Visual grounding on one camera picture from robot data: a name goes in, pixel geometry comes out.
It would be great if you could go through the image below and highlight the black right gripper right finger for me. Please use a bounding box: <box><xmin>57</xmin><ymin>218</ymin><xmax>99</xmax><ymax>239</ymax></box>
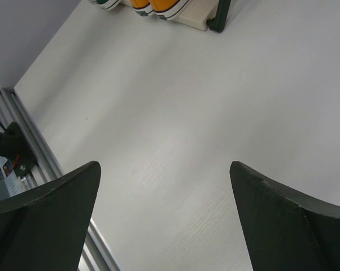
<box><xmin>229</xmin><ymin>161</ymin><xmax>340</xmax><ymax>270</ymax></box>

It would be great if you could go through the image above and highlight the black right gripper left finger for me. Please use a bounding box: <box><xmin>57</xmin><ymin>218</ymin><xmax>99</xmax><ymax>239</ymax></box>
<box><xmin>0</xmin><ymin>161</ymin><xmax>101</xmax><ymax>270</ymax></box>

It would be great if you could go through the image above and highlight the green sneaker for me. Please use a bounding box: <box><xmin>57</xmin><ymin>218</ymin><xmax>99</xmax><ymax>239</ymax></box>
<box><xmin>88</xmin><ymin>0</ymin><xmax>121</xmax><ymax>11</ymax></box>

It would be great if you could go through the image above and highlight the orange sneaker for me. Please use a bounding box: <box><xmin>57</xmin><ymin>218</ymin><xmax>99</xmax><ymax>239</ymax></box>
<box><xmin>149</xmin><ymin>0</ymin><xmax>191</xmax><ymax>21</ymax></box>
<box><xmin>130</xmin><ymin>0</ymin><xmax>154</xmax><ymax>17</ymax></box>

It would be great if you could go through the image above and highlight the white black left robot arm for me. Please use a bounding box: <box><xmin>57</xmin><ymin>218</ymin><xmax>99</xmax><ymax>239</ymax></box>
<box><xmin>0</xmin><ymin>121</ymin><xmax>37</xmax><ymax>178</ymax></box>

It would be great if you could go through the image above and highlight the beige black shoe shelf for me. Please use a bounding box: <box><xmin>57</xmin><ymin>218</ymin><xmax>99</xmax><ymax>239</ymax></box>
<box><xmin>174</xmin><ymin>0</ymin><xmax>232</xmax><ymax>33</ymax></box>

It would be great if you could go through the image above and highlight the aluminium mounting rail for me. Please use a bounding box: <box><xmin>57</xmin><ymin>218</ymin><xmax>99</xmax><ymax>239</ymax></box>
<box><xmin>0</xmin><ymin>89</ymin><xmax>119</xmax><ymax>270</ymax></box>

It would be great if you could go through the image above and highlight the grey slotted cable duct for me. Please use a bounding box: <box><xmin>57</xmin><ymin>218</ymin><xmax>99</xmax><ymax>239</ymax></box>
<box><xmin>0</xmin><ymin>157</ymin><xmax>22</xmax><ymax>196</ymax></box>

